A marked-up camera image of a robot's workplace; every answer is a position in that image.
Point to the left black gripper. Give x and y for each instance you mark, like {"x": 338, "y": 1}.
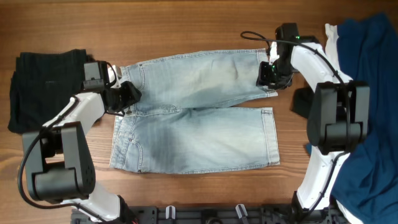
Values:
{"x": 130, "y": 96}

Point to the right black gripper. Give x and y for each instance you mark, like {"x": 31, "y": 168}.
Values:
{"x": 263, "y": 79}

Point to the light blue denim shorts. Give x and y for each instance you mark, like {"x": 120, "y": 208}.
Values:
{"x": 190, "y": 118}

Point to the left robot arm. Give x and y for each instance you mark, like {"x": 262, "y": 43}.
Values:
{"x": 57, "y": 170}

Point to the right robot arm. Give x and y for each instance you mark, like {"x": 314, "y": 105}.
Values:
{"x": 338, "y": 117}

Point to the folded black shorts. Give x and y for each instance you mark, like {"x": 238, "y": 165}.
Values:
{"x": 41, "y": 86}

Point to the dark blue garment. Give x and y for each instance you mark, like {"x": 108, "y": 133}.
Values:
{"x": 367, "y": 182}

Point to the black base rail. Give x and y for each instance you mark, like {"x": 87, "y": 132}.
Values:
{"x": 265, "y": 214}

